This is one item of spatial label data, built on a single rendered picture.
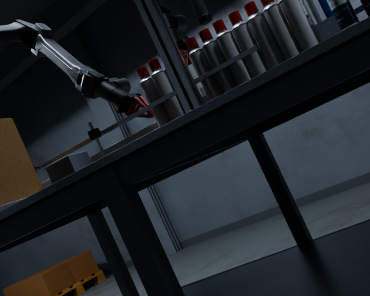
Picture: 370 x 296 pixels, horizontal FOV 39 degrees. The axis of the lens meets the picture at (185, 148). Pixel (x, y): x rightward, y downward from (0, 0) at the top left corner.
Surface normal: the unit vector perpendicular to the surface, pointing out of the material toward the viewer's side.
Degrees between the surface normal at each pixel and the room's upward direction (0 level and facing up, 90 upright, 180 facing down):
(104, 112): 90
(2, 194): 90
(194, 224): 90
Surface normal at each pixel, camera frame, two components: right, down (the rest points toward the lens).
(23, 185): 0.85, -0.41
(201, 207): -0.56, 0.21
